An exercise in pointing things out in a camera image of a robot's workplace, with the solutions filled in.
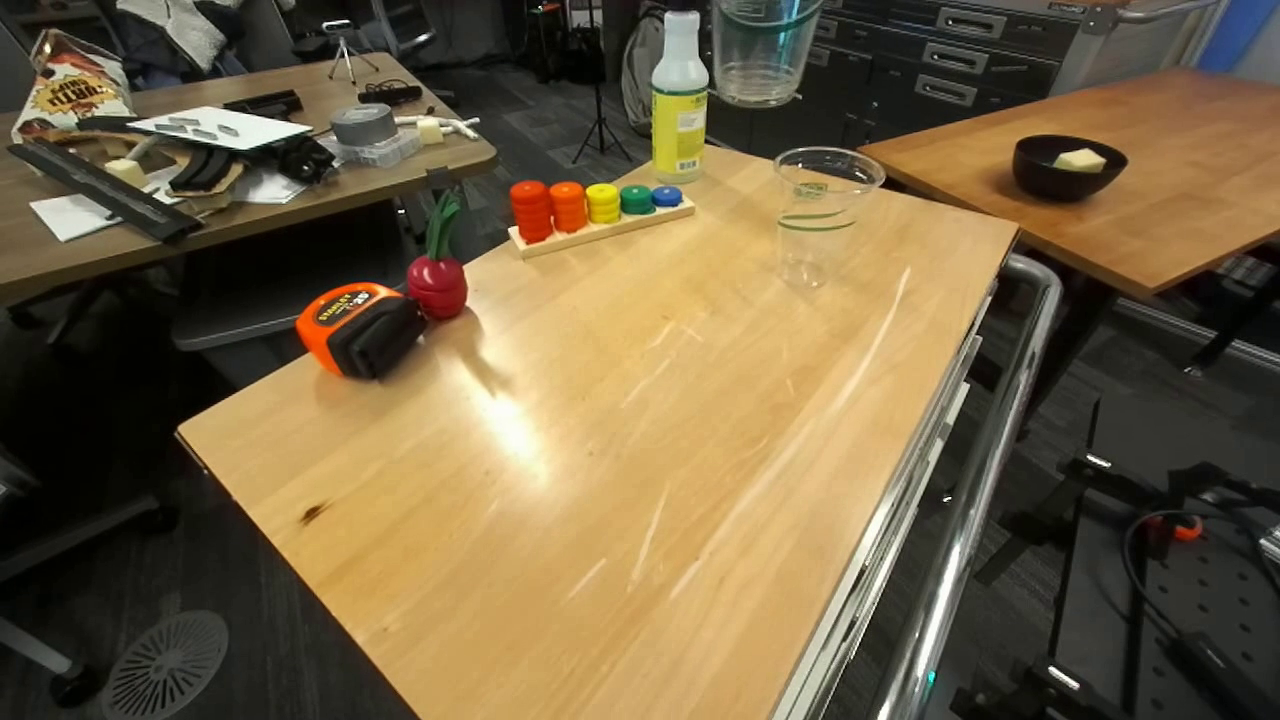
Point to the orange black tape measure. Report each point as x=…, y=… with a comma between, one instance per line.
x=357, y=328

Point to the grey duct tape roll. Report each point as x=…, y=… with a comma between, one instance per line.
x=361, y=124

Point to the red-orange toy cylinder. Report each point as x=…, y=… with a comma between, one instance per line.
x=531, y=213

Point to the green toy cylinder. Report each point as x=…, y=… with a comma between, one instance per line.
x=639, y=201

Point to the orange toy cylinder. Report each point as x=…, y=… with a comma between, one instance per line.
x=568, y=207

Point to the white paper sheet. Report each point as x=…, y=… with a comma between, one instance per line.
x=220, y=129

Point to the black bowl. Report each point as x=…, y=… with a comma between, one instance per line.
x=1064, y=171

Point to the grey drawer tool chest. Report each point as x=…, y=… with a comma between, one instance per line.
x=961, y=55

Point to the pale yellow butter block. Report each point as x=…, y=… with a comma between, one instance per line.
x=1083, y=160

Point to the flat black device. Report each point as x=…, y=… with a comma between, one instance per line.
x=262, y=105

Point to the red toy radish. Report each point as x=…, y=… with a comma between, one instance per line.
x=436, y=283

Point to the wooden side table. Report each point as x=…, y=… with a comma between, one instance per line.
x=1173, y=175

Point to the yellow label spray bottle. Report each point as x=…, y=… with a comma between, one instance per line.
x=679, y=114

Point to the wooden office desk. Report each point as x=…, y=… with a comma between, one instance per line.
x=306, y=187

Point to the wooden toy peg base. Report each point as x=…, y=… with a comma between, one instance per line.
x=601, y=229

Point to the printed snack bag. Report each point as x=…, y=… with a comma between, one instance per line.
x=66, y=89

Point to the yellow toy cylinder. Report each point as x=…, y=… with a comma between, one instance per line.
x=607, y=201

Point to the black remote control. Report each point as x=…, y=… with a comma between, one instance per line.
x=390, y=92

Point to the black tripod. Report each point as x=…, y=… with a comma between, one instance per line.
x=601, y=82

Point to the blue toy cylinder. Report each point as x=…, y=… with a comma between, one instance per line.
x=664, y=197

